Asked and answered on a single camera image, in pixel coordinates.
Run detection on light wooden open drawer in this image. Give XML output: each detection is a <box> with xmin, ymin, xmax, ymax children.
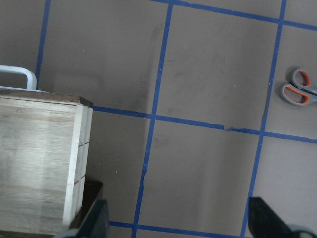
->
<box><xmin>0</xmin><ymin>89</ymin><xmax>93</xmax><ymax>235</ymax></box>

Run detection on dark brown wooden cabinet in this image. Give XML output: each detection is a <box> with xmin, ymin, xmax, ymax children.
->
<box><xmin>0</xmin><ymin>181</ymin><xmax>103</xmax><ymax>238</ymax></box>

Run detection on white drawer handle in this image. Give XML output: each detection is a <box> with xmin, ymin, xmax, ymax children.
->
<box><xmin>0</xmin><ymin>64</ymin><xmax>38</xmax><ymax>90</ymax></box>

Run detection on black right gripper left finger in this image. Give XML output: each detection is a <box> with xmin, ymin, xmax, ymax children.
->
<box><xmin>54</xmin><ymin>198</ymin><xmax>110</xmax><ymax>238</ymax></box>

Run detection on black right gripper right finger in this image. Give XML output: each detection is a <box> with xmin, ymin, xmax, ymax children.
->
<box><xmin>248</xmin><ymin>197</ymin><xmax>317</xmax><ymax>238</ymax></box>

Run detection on grey orange handled scissors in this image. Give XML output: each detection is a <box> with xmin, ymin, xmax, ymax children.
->
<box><xmin>280</xmin><ymin>68</ymin><xmax>317</xmax><ymax>107</ymax></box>

